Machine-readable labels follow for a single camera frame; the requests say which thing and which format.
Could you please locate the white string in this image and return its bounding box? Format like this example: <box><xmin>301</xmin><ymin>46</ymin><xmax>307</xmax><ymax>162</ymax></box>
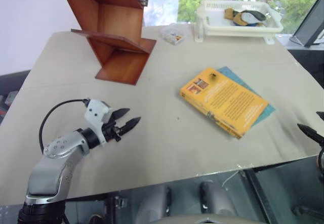
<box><xmin>222</xmin><ymin>169</ymin><xmax>240</xmax><ymax>188</ymax></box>

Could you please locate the clear small plastic box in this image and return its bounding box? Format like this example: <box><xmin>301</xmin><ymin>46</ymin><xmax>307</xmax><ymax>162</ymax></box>
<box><xmin>159</xmin><ymin>23</ymin><xmax>189</xmax><ymax>47</ymax></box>

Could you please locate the black table frame bar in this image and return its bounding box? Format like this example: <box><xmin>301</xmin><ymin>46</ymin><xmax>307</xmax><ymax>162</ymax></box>
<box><xmin>243</xmin><ymin>169</ymin><xmax>278</xmax><ymax>224</ymax></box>

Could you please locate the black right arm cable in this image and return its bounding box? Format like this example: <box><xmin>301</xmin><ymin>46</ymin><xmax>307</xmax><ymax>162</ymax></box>
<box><xmin>317</xmin><ymin>147</ymin><xmax>324</xmax><ymax>179</ymax></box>

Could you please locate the yellow book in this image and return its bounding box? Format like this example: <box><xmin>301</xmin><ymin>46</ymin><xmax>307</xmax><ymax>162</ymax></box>
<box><xmin>180</xmin><ymin>67</ymin><xmax>269</xmax><ymax>140</ymax></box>

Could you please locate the white plastic basket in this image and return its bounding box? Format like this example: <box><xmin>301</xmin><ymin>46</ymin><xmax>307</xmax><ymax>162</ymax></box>
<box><xmin>194</xmin><ymin>0</ymin><xmax>285</xmax><ymax>46</ymax></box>

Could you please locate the dark storage crate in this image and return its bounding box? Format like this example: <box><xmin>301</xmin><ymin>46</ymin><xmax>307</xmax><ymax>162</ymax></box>
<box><xmin>0</xmin><ymin>69</ymin><xmax>31</xmax><ymax>124</ymax></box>

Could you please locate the black slanted display stand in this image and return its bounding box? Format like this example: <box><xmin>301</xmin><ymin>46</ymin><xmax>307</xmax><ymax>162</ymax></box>
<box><xmin>289</xmin><ymin>0</ymin><xmax>324</xmax><ymax>49</ymax></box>

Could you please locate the metal table clasp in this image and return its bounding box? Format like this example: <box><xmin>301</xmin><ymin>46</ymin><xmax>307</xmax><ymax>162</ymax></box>
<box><xmin>112</xmin><ymin>195</ymin><xmax>128</xmax><ymax>210</ymax></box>

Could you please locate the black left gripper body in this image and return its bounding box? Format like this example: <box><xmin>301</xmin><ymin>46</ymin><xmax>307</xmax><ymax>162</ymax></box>
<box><xmin>102</xmin><ymin>110</ymin><xmax>123</xmax><ymax>142</ymax></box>

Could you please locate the brown wooden bookshelf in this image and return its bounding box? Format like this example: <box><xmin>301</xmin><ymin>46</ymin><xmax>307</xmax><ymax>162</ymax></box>
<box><xmin>57</xmin><ymin>0</ymin><xmax>157</xmax><ymax>86</ymax></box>

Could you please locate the teal thin book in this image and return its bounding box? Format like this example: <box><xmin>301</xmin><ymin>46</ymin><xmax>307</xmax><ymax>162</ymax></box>
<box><xmin>217</xmin><ymin>66</ymin><xmax>276</xmax><ymax>128</ymax></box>

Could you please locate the yellow grey cloth bundle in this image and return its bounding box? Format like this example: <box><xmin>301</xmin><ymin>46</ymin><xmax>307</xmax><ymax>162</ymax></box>
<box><xmin>223</xmin><ymin>8</ymin><xmax>268</xmax><ymax>28</ymax></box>

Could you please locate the beige table cover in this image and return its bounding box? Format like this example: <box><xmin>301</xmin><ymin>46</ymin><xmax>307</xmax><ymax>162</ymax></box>
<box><xmin>0</xmin><ymin>23</ymin><xmax>322</xmax><ymax>206</ymax></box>

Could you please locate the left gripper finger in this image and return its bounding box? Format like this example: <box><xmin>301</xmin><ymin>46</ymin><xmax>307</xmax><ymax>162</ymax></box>
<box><xmin>120</xmin><ymin>117</ymin><xmax>142</xmax><ymax>136</ymax></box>
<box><xmin>113</xmin><ymin>108</ymin><xmax>131</xmax><ymax>120</ymax></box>

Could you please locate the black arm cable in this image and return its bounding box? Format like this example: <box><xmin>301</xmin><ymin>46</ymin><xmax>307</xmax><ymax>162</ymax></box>
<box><xmin>317</xmin><ymin>147</ymin><xmax>324</xmax><ymax>179</ymax></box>
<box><xmin>38</xmin><ymin>99</ymin><xmax>89</xmax><ymax>155</ymax></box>

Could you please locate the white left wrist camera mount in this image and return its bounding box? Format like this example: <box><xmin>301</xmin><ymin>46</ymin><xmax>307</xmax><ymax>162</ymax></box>
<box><xmin>84</xmin><ymin>99</ymin><xmax>114</xmax><ymax>148</ymax></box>

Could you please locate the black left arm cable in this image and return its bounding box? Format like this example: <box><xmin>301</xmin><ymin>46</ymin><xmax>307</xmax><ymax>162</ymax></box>
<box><xmin>38</xmin><ymin>99</ymin><xmax>89</xmax><ymax>155</ymax></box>

